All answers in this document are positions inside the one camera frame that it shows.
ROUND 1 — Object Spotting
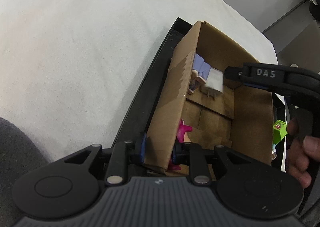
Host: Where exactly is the lavender toy figure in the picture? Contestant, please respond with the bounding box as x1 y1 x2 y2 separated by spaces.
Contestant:
187 53 212 96

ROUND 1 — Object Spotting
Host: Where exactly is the person's right hand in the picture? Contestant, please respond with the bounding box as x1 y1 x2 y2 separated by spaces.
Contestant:
285 117 320 189

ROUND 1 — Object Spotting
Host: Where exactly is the pink toy figure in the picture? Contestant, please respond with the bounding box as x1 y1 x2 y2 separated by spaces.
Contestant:
167 118 193 171

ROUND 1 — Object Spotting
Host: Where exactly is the black tray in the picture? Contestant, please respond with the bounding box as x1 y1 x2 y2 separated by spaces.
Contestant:
110 17 289 175

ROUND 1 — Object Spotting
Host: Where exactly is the brown cardboard box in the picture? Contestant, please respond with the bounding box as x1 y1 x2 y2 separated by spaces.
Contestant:
142 20 274 176

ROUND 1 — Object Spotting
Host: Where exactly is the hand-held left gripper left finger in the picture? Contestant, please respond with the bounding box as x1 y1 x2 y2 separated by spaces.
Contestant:
64 132 148 185

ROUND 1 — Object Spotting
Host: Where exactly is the green toy block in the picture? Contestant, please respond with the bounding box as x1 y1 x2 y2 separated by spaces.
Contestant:
272 119 288 145

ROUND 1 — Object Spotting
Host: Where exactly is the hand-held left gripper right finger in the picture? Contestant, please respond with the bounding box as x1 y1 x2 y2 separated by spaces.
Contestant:
172 142 253 185

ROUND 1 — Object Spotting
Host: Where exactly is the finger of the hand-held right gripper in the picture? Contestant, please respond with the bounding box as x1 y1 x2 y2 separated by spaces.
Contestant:
246 81 269 91
224 63 250 85

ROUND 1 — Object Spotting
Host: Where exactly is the white plug charger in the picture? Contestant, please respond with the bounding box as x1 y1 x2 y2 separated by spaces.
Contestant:
201 68 224 101

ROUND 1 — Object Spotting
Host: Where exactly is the grey door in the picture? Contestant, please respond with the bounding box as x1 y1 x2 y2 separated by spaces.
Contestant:
261 0 320 68

